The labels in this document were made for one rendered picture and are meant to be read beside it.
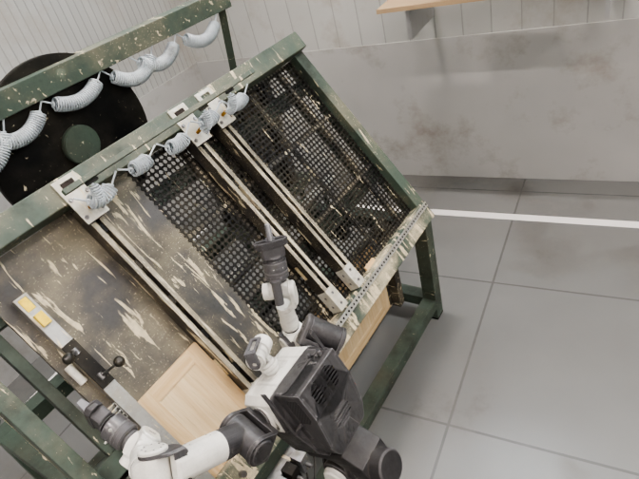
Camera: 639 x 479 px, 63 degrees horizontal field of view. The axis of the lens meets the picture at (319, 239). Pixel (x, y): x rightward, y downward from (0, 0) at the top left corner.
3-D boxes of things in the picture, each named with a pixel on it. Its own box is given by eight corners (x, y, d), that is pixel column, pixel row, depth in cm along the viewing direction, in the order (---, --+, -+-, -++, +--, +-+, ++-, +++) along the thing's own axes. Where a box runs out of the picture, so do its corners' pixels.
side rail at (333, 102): (404, 214, 311) (416, 207, 303) (283, 67, 293) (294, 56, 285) (410, 206, 316) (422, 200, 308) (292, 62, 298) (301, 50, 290)
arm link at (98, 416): (75, 416, 156) (105, 438, 152) (100, 392, 162) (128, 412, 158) (85, 432, 165) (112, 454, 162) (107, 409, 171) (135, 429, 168)
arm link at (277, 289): (289, 263, 194) (294, 291, 197) (261, 267, 195) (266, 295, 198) (286, 276, 183) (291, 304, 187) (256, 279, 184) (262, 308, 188)
